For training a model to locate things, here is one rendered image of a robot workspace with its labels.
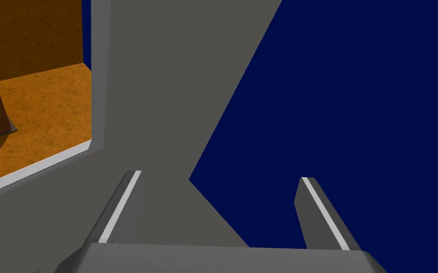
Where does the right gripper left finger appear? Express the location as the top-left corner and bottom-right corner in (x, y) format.
(84, 170), (145, 245)

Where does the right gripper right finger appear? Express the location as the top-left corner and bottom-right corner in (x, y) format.
(294, 176), (363, 251)

